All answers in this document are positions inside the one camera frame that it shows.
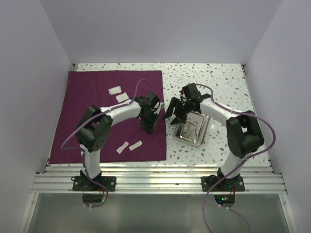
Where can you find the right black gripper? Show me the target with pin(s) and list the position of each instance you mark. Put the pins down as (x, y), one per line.
(180, 118)

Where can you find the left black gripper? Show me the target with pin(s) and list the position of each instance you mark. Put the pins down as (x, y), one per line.
(149, 126)

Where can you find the steel forceps with rings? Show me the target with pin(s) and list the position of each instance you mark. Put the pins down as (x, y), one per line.
(187, 128)

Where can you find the steel scissors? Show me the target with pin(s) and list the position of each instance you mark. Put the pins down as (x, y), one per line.
(193, 133)

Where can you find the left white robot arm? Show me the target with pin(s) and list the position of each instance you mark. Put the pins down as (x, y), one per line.
(94, 128)

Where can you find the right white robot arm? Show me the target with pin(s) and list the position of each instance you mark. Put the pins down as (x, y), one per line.
(244, 135)

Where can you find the steel instrument tray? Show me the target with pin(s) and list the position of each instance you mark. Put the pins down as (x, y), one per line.
(203, 121)

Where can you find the purple cloth mat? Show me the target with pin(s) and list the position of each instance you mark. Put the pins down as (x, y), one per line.
(91, 88)

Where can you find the white bandage strip right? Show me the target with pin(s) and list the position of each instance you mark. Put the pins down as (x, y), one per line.
(135, 146)

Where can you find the white bandage strip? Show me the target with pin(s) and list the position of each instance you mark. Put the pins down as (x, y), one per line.
(122, 147)
(135, 146)

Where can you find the white bandage strip left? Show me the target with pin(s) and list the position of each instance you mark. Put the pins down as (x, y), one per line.
(122, 147)

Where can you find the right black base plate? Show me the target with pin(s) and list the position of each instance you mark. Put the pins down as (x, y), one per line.
(227, 185)

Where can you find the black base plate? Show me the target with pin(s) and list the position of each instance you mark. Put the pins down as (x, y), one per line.
(227, 185)
(82, 183)

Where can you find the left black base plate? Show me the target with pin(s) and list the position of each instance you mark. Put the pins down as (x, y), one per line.
(82, 183)

